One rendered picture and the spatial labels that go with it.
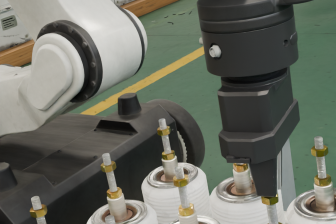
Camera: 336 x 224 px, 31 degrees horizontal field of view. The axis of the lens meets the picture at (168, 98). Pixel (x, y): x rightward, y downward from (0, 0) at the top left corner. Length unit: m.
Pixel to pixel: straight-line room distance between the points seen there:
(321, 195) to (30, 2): 0.59
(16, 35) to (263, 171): 2.48
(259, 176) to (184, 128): 0.73
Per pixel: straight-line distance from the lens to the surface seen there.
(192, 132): 1.36
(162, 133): 0.87
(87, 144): 1.26
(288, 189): 1.04
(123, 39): 1.05
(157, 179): 0.90
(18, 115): 1.22
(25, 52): 2.97
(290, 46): 0.57
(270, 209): 0.66
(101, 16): 1.05
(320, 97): 1.85
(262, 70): 0.56
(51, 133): 1.44
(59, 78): 1.02
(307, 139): 1.58
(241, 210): 0.80
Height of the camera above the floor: 0.64
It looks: 18 degrees down
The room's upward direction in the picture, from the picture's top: 10 degrees counter-clockwise
